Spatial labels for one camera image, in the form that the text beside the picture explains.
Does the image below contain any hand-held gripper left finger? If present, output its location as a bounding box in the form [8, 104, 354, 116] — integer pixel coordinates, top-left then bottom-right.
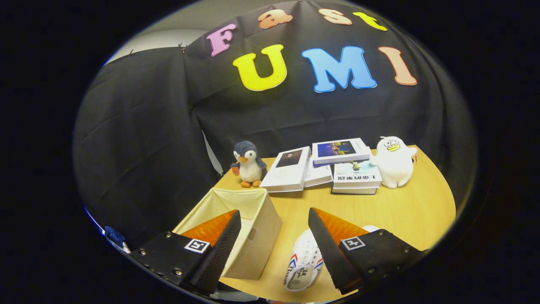
[129, 210, 242, 296]

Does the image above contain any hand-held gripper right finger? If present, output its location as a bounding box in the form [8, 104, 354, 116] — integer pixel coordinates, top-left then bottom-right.
[308, 207, 427, 295]

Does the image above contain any beige fabric storage box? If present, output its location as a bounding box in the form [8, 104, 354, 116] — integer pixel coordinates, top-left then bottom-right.
[172, 187, 283, 280]

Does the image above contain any thick white book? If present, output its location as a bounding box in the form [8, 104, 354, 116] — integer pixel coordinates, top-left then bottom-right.
[331, 187, 378, 195]

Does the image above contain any thick book with teal cover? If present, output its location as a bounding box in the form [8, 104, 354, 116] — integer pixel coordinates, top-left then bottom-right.
[333, 160, 383, 189]

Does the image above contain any white book with dark portrait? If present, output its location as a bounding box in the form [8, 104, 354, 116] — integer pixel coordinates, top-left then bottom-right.
[260, 146, 311, 193]

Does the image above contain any grey white penguin plush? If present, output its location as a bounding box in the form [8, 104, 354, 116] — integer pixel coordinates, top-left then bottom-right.
[230, 141, 267, 188]

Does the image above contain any white book with blue picture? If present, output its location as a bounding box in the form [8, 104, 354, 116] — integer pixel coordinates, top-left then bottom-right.
[311, 138, 372, 166]

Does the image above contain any blue cloth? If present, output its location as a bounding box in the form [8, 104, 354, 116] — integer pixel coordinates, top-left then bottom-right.
[103, 226, 131, 254]

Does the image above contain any white duck plush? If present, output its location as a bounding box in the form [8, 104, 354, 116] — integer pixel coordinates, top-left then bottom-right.
[370, 136, 418, 189]

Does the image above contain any black backdrop cloth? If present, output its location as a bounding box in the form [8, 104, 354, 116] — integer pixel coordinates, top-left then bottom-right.
[73, 0, 477, 250]

